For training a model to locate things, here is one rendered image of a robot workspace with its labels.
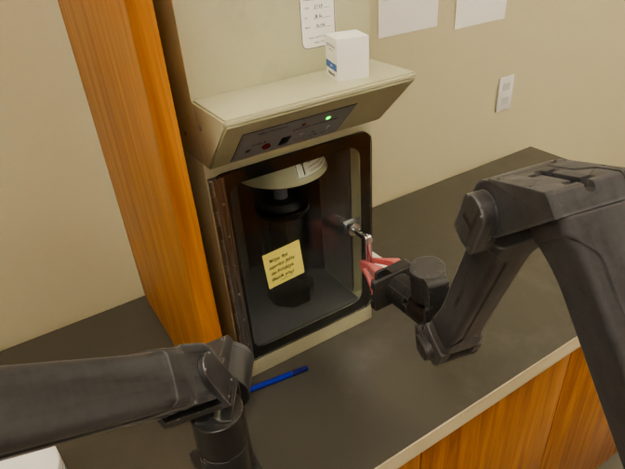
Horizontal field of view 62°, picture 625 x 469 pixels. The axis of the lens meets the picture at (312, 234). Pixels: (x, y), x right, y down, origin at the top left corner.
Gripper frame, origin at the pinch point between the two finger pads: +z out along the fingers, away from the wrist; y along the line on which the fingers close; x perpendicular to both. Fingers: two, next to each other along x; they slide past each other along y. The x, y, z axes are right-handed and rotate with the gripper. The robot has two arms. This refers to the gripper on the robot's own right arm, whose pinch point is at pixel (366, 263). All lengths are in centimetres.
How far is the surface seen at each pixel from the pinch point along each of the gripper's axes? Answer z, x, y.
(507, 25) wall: 49, -23, -92
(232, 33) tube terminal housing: 5.8, -44.6, 19.0
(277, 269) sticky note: 4.2, -3.6, 17.0
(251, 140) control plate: -2.0, -31.8, 21.5
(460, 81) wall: 49, -9, -73
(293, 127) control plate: -2.0, -31.9, 14.8
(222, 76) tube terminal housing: 5.8, -38.9, 21.3
